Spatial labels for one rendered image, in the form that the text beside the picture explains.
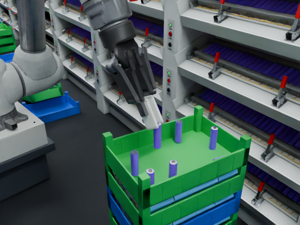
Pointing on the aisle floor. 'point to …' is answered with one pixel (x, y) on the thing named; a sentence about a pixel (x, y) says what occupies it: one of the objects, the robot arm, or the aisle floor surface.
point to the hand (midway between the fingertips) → (149, 112)
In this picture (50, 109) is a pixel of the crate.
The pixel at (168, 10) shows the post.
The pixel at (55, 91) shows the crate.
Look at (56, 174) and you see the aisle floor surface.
